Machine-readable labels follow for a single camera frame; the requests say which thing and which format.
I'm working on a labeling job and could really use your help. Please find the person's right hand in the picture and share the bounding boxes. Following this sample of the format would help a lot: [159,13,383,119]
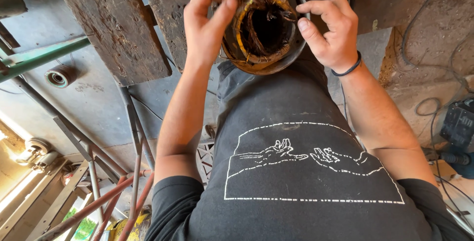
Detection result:
[296,0,361,74]

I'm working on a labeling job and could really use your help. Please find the person's left hand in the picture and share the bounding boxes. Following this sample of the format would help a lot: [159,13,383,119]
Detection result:
[183,0,238,67]

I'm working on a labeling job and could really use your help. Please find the round metal motor stator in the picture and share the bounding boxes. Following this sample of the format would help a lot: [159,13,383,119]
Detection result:
[221,0,311,76]

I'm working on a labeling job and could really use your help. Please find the black wristband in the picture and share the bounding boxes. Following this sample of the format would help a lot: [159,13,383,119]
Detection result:
[331,50,363,77]

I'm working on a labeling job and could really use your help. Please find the narrow weathered wooden plank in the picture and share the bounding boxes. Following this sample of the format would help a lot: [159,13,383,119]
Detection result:
[140,0,219,73]

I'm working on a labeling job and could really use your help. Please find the wide weathered wooden plank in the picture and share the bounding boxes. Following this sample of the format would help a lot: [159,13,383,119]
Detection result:
[49,0,173,87]

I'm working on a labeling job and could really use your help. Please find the patterned metal grate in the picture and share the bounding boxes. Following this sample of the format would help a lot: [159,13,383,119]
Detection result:
[196,139,216,187]

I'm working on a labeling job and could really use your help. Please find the small grey roll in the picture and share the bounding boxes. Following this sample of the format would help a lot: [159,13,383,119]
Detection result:
[44,64,78,89]

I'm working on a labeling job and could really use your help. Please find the grey metal pipe stand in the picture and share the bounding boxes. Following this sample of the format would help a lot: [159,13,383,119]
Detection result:
[0,22,156,241]

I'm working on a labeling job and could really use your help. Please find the blue power tool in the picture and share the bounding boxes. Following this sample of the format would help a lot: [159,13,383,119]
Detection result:
[433,98,474,180]

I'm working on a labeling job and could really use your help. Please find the black printed t-shirt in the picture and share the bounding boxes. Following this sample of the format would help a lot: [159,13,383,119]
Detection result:
[144,48,474,241]

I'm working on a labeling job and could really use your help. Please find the rusty red metal pipes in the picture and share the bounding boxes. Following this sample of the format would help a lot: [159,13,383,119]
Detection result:
[35,170,155,241]

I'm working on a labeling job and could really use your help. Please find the angle grinder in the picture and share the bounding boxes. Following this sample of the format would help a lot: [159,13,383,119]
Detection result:
[15,137,61,174]

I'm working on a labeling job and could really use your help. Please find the yellow machine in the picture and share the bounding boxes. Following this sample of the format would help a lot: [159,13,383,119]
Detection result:
[105,211,152,241]

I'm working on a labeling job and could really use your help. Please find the copper winding wires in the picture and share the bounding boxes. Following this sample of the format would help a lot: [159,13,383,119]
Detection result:
[234,0,297,58]

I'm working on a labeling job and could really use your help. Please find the black cables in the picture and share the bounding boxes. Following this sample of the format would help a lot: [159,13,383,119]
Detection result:
[401,0,474,230]

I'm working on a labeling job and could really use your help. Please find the green metal frame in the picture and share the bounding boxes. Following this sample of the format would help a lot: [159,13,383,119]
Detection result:
[0,0,92,84]

